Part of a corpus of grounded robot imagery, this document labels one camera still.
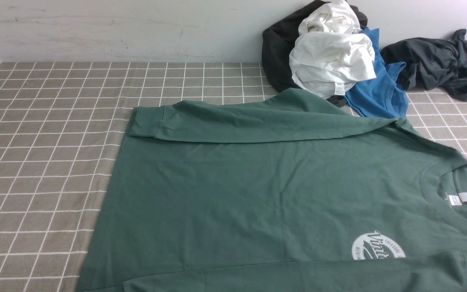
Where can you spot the dark grey crumpled garment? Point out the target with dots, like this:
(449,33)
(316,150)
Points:
(432,63)

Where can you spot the green long-sleeved shirt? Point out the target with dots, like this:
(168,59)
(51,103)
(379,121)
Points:
(291,194)

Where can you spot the grey checkered tablecloth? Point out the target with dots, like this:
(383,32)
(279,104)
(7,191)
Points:
(61,128)

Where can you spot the blue shirt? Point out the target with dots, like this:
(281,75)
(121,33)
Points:
(380,97)

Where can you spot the white crumpled shirt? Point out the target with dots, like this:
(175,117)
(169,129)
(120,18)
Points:
(331,54)

